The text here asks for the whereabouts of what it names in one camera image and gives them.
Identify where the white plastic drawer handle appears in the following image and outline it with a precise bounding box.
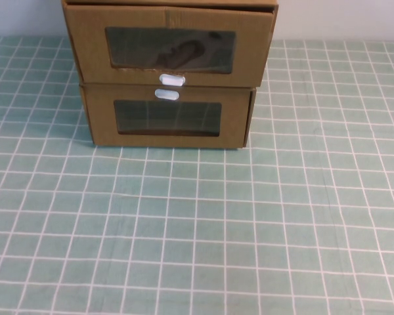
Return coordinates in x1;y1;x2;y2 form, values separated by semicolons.
158;73;186;87
154;87;180;101

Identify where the brown cardboard drawer with window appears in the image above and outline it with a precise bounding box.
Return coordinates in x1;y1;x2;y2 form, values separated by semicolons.
62;3;276;88

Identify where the brown cardboard windowed shoe box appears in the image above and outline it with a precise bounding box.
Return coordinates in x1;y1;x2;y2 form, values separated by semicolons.
79;82;258;150

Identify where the green checked tablecloth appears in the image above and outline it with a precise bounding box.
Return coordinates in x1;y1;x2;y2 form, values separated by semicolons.
0;35;394;315

